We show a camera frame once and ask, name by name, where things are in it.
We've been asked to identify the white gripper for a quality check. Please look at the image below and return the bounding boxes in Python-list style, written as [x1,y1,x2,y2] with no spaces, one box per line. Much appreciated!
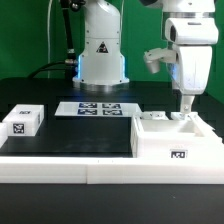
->
[171,45,212,114]

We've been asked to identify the white door panel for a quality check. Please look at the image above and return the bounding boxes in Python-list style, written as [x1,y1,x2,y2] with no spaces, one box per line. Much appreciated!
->
[171,112,214,131]
[140,111,168,120]

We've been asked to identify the white cabinet body box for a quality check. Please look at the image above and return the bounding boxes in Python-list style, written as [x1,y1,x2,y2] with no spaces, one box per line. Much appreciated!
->
[130,115,224,160]

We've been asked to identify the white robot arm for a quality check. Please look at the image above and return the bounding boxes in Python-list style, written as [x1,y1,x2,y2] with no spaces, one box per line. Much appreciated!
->
[59,0,218,114]

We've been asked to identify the small white cabinet top box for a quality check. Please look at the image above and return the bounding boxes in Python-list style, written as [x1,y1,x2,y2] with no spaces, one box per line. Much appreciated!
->
[3,104,44,136]

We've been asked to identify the white marker base sheet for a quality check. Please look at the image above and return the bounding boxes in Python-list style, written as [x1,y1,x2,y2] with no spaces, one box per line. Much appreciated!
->
[55,102,141,117]

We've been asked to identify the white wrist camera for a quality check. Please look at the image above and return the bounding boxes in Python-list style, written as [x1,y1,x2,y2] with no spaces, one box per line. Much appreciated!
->
[143,48,176,74]

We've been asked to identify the black cable conduit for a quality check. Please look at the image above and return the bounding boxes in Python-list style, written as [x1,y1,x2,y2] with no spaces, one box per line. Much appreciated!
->
[27,0,80,80]

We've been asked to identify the white U-shaped fence frame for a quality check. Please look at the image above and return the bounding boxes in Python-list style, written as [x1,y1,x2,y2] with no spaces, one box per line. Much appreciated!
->
[0,123,224,184]

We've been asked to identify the white cable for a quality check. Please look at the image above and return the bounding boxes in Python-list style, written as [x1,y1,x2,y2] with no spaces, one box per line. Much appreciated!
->
[46,0,54,79]

